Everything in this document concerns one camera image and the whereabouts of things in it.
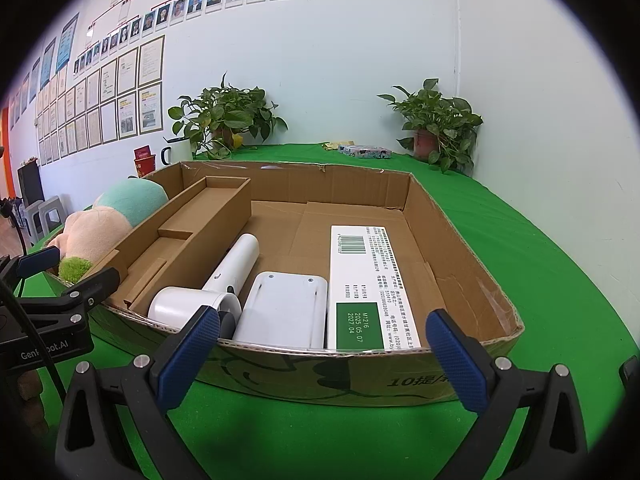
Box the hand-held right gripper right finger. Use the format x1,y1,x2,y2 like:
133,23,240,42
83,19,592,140
425,308,588,480

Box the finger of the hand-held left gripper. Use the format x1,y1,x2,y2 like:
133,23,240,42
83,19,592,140
15,267,121,331
0,246,61,281

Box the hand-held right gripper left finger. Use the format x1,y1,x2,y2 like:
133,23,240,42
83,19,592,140
54,304,223,480

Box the white rectangular device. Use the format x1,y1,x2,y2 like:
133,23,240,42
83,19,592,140
232,271,329,351

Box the white hair dryer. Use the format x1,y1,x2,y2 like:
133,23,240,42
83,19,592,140
148,233,261,341

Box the large cardboard box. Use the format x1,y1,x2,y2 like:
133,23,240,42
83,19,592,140
47,160,525,406

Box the white and green carton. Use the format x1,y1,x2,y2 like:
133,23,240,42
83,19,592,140
324,225,431,351

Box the long cardboard tray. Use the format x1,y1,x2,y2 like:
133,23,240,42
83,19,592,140
85,176,252,317

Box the person's left hand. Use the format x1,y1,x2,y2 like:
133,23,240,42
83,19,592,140
17,370,42,402

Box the grey plastic stools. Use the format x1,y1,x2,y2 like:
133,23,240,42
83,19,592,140
22,195,66,246

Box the pink and teal plush toy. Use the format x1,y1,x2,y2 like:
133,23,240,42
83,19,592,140
47,177,168,281

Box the black monitor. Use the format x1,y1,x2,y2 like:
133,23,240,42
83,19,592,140
17,160,45,206

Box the green tablecloth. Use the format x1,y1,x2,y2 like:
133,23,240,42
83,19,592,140
10,141,640,480

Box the red gift box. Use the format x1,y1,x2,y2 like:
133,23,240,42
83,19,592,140
133,146,157,179

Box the white mug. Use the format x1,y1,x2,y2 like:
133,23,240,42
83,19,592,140
160,137,193,166

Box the patterned packet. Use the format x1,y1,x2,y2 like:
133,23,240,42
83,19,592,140
339,144,392,160

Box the bushy potted plant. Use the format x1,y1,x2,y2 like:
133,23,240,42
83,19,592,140
167,72,288,161

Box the potted plant in red pot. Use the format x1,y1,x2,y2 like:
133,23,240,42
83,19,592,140
377,78,483,175

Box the row of portrait photos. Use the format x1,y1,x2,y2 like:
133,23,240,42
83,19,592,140
72,0,296,76

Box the thin black cable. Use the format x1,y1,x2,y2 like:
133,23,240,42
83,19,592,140
0,200,68,403

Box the wall of framed certificates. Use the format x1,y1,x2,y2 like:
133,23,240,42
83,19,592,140
7,35,166,166

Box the blue wall poster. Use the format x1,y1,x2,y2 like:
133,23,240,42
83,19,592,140
55,12,80,73
40,37,57,88

